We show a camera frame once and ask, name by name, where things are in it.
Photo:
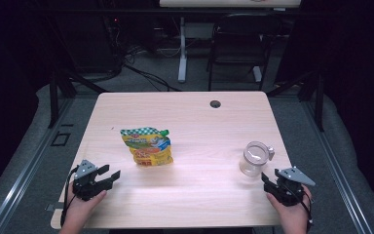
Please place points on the grey tape strip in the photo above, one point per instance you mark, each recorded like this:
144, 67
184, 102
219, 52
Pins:
54, 206

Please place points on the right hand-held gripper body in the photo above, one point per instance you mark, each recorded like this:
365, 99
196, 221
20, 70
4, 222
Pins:
287, 191

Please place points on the clear plastic jar hinged lid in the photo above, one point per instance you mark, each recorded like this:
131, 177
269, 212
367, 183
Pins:
254, 159

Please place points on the yellow spout pouch green cap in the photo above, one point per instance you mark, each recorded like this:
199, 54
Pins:
147, 148

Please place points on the person's right hand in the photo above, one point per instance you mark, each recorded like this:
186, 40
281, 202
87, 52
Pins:
293, 214

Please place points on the white-legged background desk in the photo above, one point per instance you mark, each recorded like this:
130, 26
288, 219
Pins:
182, 48

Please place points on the person's left hand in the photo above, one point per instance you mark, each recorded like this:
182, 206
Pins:
79, 209

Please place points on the aluminium floor rail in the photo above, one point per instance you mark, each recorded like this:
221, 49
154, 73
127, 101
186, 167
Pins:
26, 169
337, 169

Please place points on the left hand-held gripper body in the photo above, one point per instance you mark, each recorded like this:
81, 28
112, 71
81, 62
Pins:
87, 188

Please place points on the black metal frame stand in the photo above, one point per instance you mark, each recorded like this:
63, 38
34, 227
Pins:
319, 100
54, 97

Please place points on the black folding chair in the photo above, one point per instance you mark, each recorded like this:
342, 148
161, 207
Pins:
240, 39

